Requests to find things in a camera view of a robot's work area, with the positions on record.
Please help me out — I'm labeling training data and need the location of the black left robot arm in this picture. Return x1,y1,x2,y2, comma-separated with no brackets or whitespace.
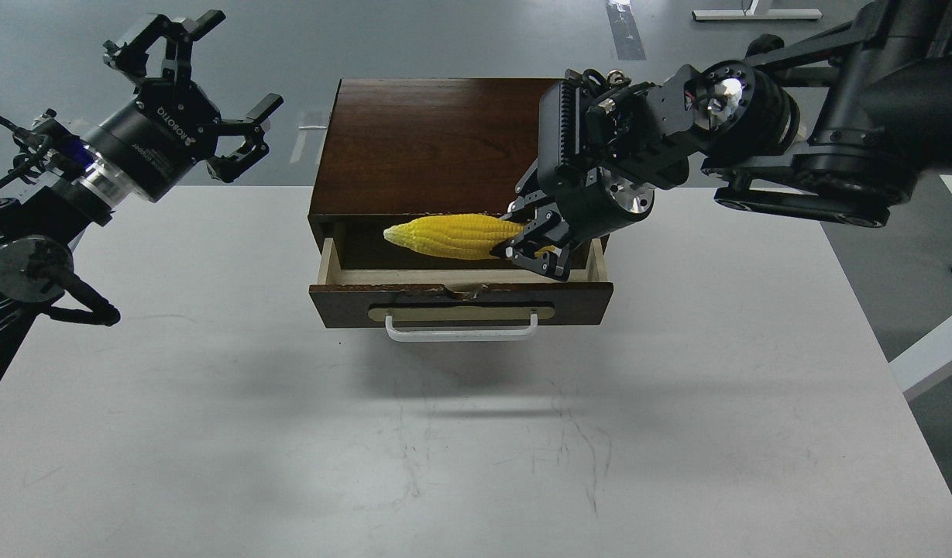
0,10,284,383

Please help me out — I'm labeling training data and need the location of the wooden drawer with white handle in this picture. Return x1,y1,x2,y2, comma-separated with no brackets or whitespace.
309,220,613,329

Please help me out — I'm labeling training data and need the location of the white desk frame foot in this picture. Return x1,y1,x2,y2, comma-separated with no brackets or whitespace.
691,1,823,22

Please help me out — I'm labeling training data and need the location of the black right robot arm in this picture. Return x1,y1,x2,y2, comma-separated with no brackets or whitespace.
490,1,952,281

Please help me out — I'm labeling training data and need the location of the dark wooden drawer cabinet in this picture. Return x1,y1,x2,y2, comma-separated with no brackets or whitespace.
307,77,555,245

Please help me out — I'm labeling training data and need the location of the yellow corn cob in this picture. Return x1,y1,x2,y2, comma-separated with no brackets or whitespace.
381,213,523,261

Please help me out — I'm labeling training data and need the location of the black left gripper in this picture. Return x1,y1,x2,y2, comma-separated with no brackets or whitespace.
79,9,284,204

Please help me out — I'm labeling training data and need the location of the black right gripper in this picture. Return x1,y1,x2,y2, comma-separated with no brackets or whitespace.
490,68,694,281

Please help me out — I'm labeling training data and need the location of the white table at right edge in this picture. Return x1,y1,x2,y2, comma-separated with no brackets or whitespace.
889,174,952,402

